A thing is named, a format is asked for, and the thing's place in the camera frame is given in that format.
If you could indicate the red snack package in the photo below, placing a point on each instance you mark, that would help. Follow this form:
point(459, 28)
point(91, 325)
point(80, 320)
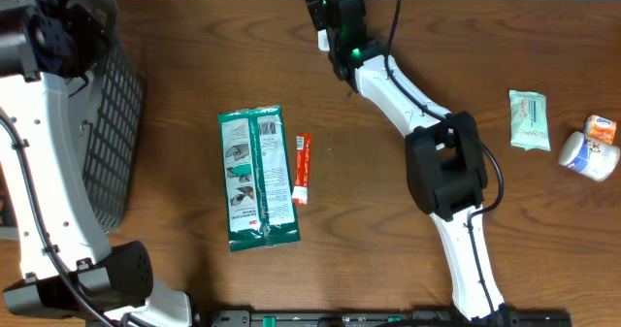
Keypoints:
point(300, 193)

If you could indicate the green white wipes pack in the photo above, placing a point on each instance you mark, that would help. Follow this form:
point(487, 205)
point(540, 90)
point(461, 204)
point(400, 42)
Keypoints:
point(528, 126)

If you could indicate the orange Kleenex tissue pack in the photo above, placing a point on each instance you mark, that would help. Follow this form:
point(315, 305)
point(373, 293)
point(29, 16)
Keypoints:
point(600, 128)

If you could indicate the white round tub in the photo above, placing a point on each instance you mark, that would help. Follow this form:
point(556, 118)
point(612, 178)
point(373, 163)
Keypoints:
point(589, 157)

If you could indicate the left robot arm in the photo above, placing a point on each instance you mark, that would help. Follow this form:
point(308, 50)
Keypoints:
point(69, 268)

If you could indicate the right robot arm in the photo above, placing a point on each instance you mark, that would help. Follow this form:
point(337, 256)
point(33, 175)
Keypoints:
point(445, 158)

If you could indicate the white barcode scanner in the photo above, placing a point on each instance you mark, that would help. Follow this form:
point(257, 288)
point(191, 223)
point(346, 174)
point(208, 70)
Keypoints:
point(323, 41)

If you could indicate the grey plastic shopping basket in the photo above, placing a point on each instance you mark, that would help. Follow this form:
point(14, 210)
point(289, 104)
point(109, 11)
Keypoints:
point(76, 41)

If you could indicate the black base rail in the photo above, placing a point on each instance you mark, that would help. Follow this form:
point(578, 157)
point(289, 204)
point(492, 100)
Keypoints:
point(388, 318)

